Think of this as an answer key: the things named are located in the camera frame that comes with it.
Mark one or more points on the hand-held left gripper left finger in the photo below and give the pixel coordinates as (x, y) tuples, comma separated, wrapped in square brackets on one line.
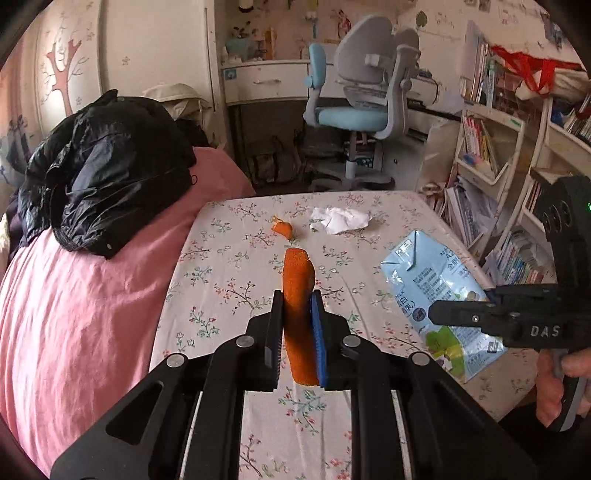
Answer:
[(258, 350)]

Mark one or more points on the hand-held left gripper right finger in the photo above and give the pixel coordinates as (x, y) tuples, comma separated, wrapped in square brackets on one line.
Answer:
[(319, 341)]

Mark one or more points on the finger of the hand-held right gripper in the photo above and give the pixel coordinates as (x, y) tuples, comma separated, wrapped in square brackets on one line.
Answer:
[(461, 314), (497, 293)]

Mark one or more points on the long orange peel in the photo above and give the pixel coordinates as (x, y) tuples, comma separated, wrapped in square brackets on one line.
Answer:
[(298, 295)]

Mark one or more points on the blue milk carton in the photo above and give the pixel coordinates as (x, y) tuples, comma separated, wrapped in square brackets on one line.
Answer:
[(425, 277)]

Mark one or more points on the person's right hand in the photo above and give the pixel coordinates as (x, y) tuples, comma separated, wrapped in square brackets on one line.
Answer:
[(549, 392)]

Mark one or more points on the floral tablecloth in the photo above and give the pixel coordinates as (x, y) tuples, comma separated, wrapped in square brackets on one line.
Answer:
[(221, 286)]

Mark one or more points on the small orange peel piece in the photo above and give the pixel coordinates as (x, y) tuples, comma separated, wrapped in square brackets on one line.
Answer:
[(281, 227)]

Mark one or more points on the crumpled white tissue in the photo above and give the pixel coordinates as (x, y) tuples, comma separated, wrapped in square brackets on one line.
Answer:
[(339, 219)]

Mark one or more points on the white bookshelf with books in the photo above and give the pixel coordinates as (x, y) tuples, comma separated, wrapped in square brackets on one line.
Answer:
[(494, 152)]

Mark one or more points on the pink bed blanket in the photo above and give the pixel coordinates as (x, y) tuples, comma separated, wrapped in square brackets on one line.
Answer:
[(92, 323)]

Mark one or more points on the dark bag under desk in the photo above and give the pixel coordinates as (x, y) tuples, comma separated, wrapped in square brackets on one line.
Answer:
[(274, 161)]

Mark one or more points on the red bag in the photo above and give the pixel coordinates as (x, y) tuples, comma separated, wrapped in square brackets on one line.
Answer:
[(531, 64)]

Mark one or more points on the dark cloth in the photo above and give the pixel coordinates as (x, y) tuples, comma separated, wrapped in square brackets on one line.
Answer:
[(194, 134)]

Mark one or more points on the black jacket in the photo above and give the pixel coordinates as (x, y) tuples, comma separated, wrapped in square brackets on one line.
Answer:
[(106, 175)]

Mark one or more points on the grey and blue desk chair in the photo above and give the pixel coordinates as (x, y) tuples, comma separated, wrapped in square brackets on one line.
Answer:
[(360, 69)]

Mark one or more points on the beige cloth bag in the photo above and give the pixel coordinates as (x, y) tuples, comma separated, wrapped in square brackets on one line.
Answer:
[(178, 99)]

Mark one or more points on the white desk with drawer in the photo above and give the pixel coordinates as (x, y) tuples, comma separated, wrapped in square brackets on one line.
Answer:
[(268, 81)]

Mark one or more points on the light blue desk ornament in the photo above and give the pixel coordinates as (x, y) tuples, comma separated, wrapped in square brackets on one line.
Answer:
[(238, 46)]

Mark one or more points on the white wardrobe with tree decal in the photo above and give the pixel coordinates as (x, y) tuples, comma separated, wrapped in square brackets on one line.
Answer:
[(138, 46)]

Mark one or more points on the pink curtain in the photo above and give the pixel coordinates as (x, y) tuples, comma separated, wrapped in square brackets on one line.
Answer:
[(14, 97)]

